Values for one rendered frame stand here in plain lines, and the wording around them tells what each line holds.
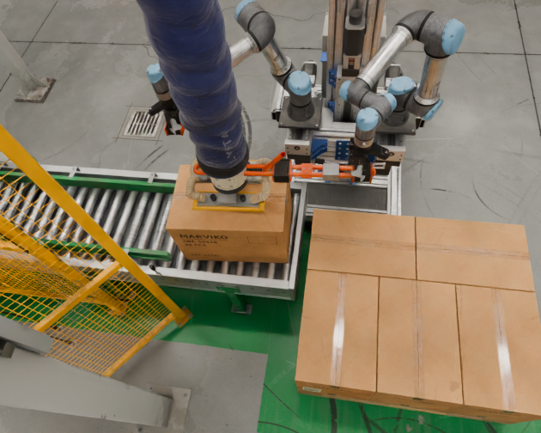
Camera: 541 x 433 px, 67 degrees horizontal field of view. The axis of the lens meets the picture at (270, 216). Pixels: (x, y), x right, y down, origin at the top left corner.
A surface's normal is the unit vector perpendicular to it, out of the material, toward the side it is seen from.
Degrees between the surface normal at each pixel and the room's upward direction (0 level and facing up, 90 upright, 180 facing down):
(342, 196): 0
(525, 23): 0
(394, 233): 0
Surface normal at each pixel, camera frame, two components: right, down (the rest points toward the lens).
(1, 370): 0.98, 0.08
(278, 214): -0.10, -0.49
